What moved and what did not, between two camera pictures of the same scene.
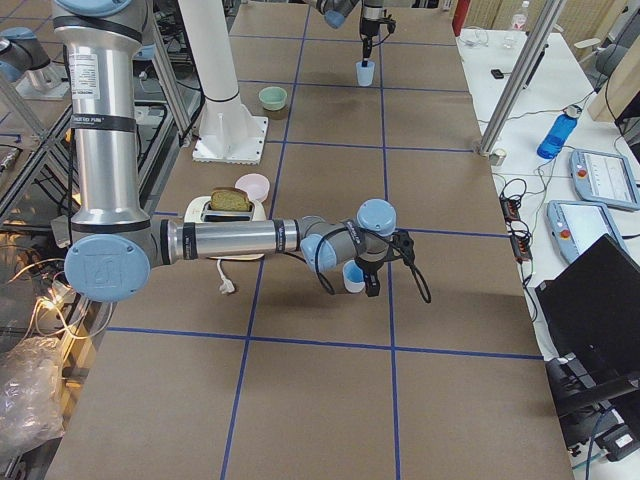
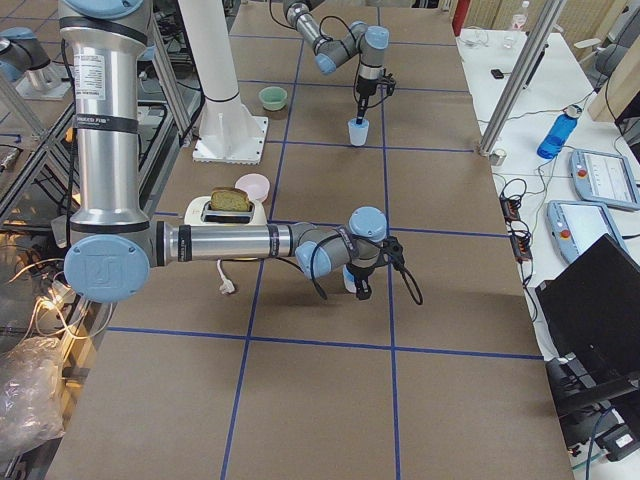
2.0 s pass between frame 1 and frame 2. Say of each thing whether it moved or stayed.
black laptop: stayed
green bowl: stayed
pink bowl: stayed
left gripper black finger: moved
